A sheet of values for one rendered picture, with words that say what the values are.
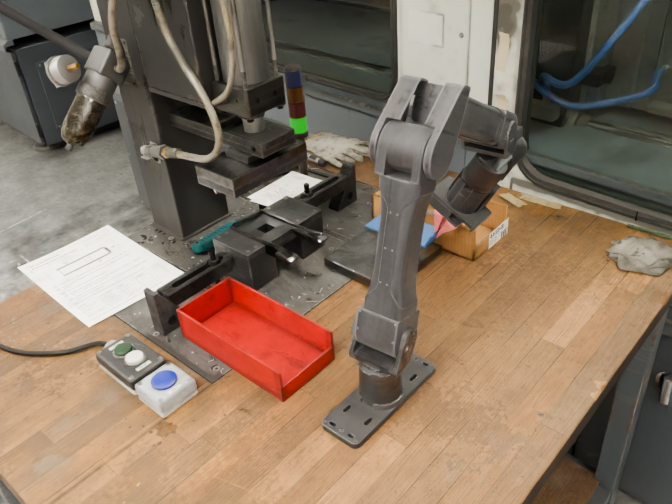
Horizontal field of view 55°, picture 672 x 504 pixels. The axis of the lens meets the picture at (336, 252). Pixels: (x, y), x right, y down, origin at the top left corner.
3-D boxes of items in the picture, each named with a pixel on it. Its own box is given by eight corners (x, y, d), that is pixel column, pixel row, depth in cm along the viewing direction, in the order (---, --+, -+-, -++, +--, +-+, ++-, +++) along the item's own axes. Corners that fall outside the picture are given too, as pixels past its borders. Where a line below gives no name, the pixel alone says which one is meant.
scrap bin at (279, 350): (283, 403, 99) (278, 374, 95) (182, 336, 113) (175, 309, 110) (335, 359, 106) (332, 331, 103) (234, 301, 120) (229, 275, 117)
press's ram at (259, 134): (241, 215, 111) (211, 40, 95) (152, 175, 126) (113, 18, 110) (313, 174, 122) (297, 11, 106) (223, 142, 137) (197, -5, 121)
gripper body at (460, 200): (444, 181, 118) (464, 153, 112) (487, 219, 116) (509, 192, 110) (425, 196, 114) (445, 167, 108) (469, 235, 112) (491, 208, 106)
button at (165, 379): (163, 400, 98) (160, 391, 97) (147, 388, 101) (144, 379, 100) (184, 385, 101) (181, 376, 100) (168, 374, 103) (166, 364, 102)
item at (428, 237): (432, 250, 119) (432, 236, 117) (364, 227, 127) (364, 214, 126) (451, 233, 123) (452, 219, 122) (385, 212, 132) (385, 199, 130)
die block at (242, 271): (254, 293, 122) (248, 260, 118) (219, 274, 128) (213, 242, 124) (325, 245, 134) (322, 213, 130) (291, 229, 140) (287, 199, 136)
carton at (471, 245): (473, 265, 126) (476, 231, 122) (373, 225, 141) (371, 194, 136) (507, 236, 134) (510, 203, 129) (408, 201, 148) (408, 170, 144)
